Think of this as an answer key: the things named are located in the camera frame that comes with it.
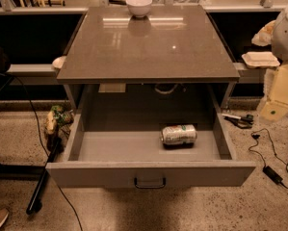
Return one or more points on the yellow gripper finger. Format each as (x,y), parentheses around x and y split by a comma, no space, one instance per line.
(274,105)

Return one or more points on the silver green 7up can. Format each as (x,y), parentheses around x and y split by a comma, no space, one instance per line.
(179,134)

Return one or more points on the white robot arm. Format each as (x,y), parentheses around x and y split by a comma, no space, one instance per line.
(280,38)

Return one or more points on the grey cabinet with counter top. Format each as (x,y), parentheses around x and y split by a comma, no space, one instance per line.
(173,44)

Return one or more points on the grey open top drawer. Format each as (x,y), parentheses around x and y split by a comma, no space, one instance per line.
(116,137)

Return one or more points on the white foam takeout container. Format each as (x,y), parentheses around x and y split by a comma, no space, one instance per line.
(260,59)

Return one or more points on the black scissors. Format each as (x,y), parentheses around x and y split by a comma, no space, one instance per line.
(244,123)

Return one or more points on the crumpled white paper bag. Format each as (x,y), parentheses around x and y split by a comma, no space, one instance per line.
(264,36)

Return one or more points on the white marker pen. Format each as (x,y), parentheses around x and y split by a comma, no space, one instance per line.
(232,116)

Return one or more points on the white ceramic bowl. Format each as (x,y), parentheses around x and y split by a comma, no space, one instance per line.
(139,8)

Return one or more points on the white plate at cabinet side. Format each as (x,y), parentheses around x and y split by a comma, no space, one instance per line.
(58,62)

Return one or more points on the colourful snack bag pile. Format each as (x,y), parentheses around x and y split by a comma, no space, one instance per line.
(58,121)

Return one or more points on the black metal stand leg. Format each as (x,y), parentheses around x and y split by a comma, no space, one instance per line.
(35,202)

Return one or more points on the black drawer handle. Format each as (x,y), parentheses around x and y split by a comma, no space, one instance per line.
(147,185)

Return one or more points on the grey metal shelf rail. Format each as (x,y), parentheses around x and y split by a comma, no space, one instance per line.
(34,74)

